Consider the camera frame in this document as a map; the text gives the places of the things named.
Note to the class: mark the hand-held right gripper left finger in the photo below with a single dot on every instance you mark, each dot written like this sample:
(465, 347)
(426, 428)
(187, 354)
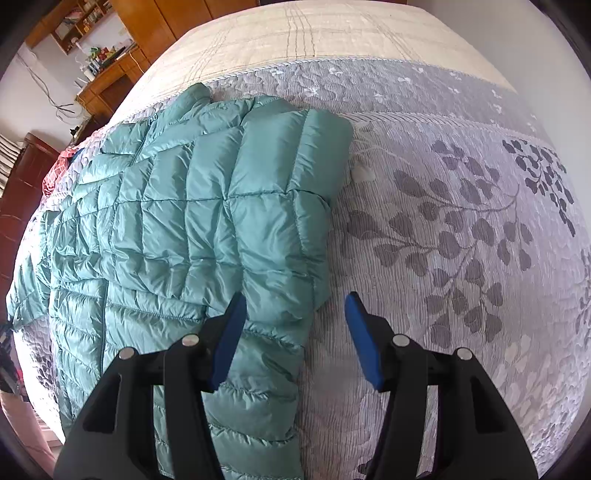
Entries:
(228, 339)

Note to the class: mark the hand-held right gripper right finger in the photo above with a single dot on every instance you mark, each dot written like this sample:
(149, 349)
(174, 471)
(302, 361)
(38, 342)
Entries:
(362, 339)

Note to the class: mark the teal puffer jacket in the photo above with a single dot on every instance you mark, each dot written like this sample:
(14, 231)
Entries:
(184, 207)

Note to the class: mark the grey floral quilted bed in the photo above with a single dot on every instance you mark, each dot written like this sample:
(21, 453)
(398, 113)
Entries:
(438, 230)

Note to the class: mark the red floral cloth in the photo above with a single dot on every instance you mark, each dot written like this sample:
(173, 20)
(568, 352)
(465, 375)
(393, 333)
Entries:
(57, 173)

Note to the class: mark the small blue item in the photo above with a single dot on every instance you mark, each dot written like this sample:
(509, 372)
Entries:
(78, 153)

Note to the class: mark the dark red wooden headboard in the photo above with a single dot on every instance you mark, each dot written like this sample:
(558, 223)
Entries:
(23, 203)

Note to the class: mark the wooden desk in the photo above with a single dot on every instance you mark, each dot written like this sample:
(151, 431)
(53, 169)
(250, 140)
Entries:
(111, 87)

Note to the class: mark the white curtain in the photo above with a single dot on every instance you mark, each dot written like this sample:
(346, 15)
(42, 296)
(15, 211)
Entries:
(7, 159)

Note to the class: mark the colourful clutter on desk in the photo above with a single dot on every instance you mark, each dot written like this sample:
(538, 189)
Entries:
(108, 55)

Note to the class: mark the wooden wall shelf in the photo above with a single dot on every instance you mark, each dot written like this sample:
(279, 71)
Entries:
(69, 23)

